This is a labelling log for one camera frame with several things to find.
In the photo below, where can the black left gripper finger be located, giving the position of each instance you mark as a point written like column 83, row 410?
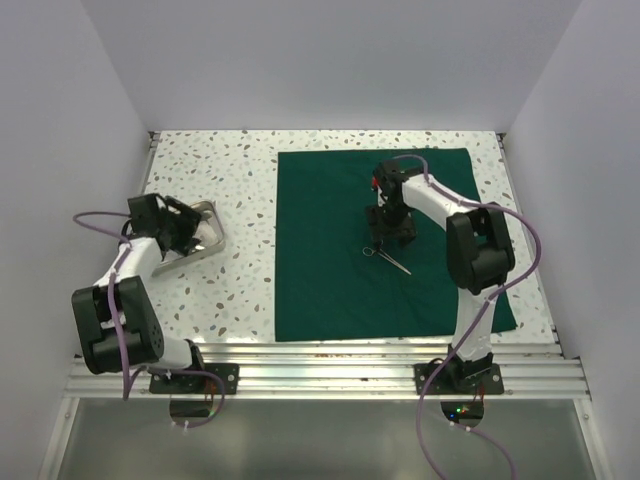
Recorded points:
column 187, row 246
column 189, row 220

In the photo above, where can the dark green surgical cloth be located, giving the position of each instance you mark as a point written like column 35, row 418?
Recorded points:
column 325, row 287

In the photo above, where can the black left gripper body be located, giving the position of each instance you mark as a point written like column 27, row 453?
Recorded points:
column 166, row 222

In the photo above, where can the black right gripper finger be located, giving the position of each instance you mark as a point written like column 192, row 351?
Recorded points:
column 406, row 231
column 375, row 225

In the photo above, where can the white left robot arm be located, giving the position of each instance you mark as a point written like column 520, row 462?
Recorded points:
column 116, row 322

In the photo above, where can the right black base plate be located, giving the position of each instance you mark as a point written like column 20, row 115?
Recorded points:
column 430, row 382

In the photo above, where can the stainless steel tray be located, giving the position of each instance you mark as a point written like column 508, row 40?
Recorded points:
column 210, row 232

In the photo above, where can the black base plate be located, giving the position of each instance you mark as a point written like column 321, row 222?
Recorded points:
column 214, row 378
column 430, row 382

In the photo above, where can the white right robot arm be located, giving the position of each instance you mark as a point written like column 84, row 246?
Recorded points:
column 479, row 258

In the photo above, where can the steel scissor forceps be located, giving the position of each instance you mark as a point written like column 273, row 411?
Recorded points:
column 378, row 251

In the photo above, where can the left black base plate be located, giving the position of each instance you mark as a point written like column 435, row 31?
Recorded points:
column 214, row 378

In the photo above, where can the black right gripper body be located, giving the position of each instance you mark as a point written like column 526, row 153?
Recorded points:
column 395, row 211

